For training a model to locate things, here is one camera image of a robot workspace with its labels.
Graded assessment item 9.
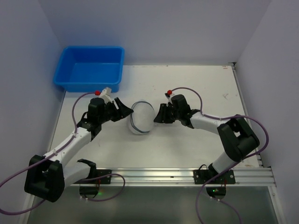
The white mesh laundry bag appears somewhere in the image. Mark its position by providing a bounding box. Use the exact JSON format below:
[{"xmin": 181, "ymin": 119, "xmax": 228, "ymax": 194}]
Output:
[{"xmin": 127, "ymin": 100, "xmax": 155, "ymax": 135}]

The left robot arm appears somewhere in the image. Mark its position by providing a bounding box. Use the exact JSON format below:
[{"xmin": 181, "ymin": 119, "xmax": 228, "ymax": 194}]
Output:
[{"xmin": 24, "ymin": 98, "xmax": 134, "ymax": 202}]

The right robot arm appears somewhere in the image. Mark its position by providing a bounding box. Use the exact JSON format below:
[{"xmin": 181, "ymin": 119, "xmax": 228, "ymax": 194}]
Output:
[{"xmin": 154, "ymin": 91, "xmax": 260, "ymax": 178}]

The blue plastic bin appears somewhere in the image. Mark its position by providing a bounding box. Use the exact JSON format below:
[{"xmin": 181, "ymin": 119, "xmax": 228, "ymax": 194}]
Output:
[{"xmin": 53, "ymin": 46, "xmax": 125, "ymax": 93}]

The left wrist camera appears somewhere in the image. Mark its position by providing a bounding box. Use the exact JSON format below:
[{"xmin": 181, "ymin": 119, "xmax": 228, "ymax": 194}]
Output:
[{"xmin": 99, "ymin": 87, "xmax": 113, "ymax": 104}]

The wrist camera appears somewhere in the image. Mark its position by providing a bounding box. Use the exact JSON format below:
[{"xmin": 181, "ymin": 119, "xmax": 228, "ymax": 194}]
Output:
[
  {"xmin": 165, "ymin": 90, "xmax": 175, "ymax": 104},
  {"xmin": 99, "ymin": 87, "xmax": 113, "ymax": 104}
]

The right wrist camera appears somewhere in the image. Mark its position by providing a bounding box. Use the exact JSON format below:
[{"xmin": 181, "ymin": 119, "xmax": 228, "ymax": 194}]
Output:
[{"xmin": 165, "ymin": 90, "xmax": 175, "ymax": 104}]

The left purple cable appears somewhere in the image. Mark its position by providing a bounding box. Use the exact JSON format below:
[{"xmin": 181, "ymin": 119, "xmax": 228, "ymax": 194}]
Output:
[{"xmin": 0, "ymin": 90, "xmax": 126, "ymax": 215}]

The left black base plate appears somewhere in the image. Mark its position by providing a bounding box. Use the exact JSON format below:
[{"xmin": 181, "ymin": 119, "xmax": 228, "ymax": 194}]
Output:
[{"xmin": 76, "ymin": 169, "xmax": 112, "ymax": 185}]

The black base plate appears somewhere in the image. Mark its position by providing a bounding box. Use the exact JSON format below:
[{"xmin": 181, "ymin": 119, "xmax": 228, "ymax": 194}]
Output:
[
  {"xmin": 76, "ymin": 169, "xmax": 112, "ymax": 185},
  {"xmin": 193, "ymin": 164, "xmax": 236, "ymax": 184}
]

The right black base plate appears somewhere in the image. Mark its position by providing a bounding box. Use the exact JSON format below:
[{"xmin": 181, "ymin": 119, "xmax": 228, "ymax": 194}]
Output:
[{"xmin": 193, "ymin": 164, "xmax": 236, "ymax": 184}]

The aluminium mounting rail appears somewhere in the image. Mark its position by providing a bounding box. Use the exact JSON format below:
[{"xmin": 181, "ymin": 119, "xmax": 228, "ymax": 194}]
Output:
[{"xmin": 74, "ymin": 168, "xmax": 275, "ymax": 187}]

